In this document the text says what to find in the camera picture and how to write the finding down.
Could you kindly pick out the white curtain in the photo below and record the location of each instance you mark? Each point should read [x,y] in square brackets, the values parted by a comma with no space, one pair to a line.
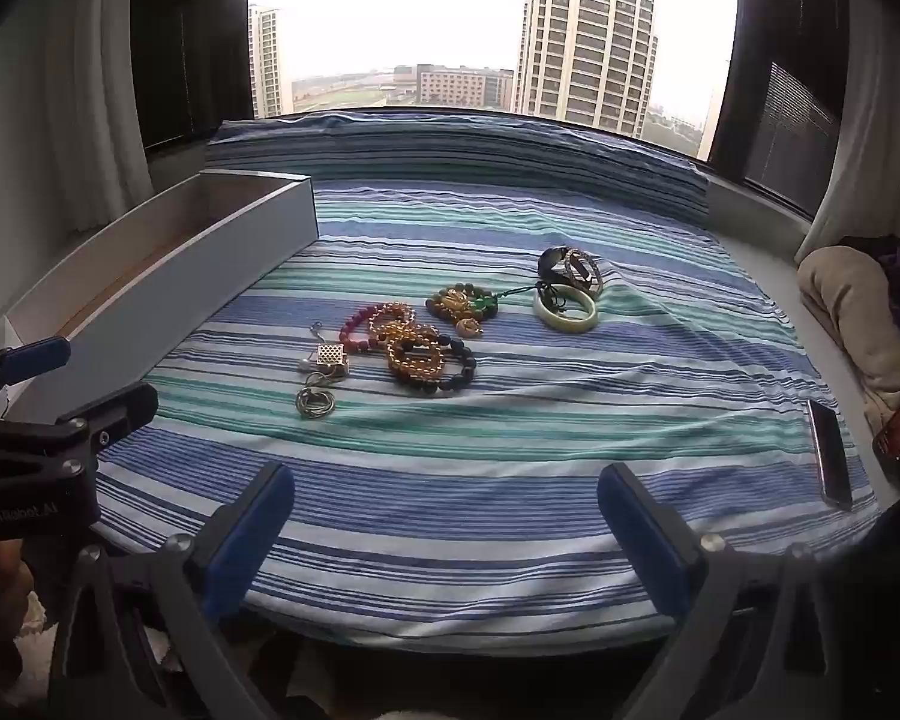
[870,150]
[97,90]

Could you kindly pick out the dark window blinds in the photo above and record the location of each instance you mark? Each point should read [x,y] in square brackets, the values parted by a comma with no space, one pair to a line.
[791,127]

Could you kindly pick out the small gold pendant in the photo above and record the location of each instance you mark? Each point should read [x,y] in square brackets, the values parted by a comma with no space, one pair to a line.
[468,328]

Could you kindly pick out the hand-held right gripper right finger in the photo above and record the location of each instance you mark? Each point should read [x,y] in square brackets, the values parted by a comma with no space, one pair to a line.
[641,540]

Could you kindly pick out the gold lattice cube pendant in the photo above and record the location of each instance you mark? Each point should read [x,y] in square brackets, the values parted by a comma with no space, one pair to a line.
[330,357]

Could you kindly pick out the black smartphone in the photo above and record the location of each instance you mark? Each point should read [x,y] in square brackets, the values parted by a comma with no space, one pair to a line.
[829,457]

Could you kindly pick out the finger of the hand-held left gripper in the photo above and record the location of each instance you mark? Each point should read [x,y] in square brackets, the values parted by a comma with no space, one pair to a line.
[120,409]
[37,358]

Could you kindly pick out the gold filigree bangle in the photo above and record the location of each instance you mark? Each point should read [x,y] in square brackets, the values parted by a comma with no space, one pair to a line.
[597,274]

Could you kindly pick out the grey box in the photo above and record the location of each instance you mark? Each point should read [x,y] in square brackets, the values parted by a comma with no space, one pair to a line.
[180,277]

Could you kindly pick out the pale jade bangle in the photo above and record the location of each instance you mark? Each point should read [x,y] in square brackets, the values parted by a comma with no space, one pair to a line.
[547,316]

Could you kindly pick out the blue green striped bedsheet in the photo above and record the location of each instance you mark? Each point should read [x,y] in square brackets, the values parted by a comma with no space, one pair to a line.
[457,465]

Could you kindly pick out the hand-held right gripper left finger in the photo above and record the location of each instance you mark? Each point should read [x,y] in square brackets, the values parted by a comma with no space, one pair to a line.
[249,540]

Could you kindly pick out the slim beige tower building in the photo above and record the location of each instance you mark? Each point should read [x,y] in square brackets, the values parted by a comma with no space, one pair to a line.
[270,60]

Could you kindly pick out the silver hook earring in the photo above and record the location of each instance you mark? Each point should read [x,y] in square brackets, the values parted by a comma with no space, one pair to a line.
[317,329]

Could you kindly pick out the beige folded blanket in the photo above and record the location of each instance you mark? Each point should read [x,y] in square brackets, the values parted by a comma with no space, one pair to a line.
[847,300]

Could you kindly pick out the black wristband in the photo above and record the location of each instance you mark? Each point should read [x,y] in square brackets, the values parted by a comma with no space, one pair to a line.
[549,262]

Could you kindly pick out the tall beige tower building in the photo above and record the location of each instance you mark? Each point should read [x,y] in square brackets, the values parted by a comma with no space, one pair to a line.
[585,37]

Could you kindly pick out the silver interlocked rings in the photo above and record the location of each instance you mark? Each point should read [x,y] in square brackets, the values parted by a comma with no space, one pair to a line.
[304,406]

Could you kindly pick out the low brown building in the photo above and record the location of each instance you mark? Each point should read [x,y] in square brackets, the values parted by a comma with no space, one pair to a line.
[461,86]

